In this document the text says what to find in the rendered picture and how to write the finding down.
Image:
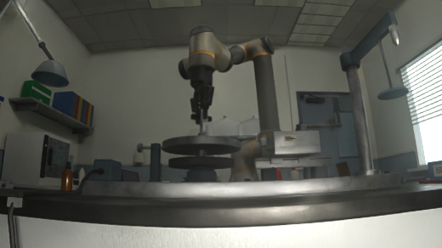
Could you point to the blue upright post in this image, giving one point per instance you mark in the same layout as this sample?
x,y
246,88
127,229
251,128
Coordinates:
x,y
155,162

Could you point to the blue box with white label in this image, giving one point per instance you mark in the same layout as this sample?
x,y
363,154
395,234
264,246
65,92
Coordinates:
x,y
435,169

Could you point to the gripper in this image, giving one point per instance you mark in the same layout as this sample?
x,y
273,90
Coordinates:
x,y
200,76

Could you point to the silver pointed stylus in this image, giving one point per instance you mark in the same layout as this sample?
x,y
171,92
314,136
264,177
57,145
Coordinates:
x,y
394,34

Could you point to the small white cylinder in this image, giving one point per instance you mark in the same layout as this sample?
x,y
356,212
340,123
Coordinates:
x,y
138,158

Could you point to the brown glass bottle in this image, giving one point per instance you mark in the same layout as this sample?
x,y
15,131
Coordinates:
x,y
67,178

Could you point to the blue door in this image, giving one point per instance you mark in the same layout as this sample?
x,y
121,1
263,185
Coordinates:
x,y
331,138

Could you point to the brown coupon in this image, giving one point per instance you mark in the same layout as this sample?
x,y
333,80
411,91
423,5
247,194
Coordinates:
x,y
343,169

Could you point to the small white bottle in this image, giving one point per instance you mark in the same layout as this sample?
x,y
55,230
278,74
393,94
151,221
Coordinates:
x,y
82,175

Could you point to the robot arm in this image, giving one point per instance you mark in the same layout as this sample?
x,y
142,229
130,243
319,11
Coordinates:
x,y
265,89

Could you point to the ceiling light panel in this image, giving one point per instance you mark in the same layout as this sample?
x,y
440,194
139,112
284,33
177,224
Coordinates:
x,y
279,2
174,3

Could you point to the green and white box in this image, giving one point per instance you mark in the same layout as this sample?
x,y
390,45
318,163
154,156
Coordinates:
x,y
36,91

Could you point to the blue-shaded desk lamp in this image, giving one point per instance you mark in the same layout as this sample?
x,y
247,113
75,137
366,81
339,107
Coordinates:
x,y
50,73

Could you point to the white laboratory oven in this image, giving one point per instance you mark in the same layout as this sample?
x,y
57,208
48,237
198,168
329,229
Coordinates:
x,y
31,159

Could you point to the window with blinds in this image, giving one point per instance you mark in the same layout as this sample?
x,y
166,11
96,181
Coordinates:
x,y
426,103

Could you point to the grey round knob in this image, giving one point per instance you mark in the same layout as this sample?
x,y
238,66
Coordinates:
x,y
139,147

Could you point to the blue-grey disc hub base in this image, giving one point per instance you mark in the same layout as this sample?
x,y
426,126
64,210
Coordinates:
x,y
201,175

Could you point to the red upright piece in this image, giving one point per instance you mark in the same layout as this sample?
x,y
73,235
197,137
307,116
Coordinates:
x,y
278,174

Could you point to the blue hanging weight pan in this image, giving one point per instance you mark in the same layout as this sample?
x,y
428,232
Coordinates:
x,y
393,92

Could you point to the dark grey lower disc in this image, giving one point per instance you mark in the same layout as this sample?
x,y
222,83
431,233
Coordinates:
x,y
201,162

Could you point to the white translucent jug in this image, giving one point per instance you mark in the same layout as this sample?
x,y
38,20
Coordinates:
x,y
249,126
223,127

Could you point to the grey crank disc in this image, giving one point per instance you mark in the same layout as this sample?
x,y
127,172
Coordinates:
x,y
201,145

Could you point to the grey T-knob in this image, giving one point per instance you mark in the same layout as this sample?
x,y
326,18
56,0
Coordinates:
x,y
201,127

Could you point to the white socket plate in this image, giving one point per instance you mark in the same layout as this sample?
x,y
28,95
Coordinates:
x,y
14,202

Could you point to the grey rest rail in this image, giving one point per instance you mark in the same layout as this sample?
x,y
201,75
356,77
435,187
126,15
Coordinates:
x,y
293,162

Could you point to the red flat tool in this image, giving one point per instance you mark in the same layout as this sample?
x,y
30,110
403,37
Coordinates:
x,y
431,181

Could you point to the blue box with coloured stripes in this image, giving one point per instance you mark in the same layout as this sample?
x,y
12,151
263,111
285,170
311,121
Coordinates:
x,y
72,107

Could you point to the white bottle with red cap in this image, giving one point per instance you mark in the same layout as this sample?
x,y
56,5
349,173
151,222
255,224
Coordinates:
x,y
294,174

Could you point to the grey wall shelf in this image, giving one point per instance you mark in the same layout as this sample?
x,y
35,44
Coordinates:
x,y
48,114

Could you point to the grey metal carriage block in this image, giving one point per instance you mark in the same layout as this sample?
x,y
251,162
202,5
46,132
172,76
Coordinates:
x,y
297,142

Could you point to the grey machine base plate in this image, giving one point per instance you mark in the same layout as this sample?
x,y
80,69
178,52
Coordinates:
x,y
228,202

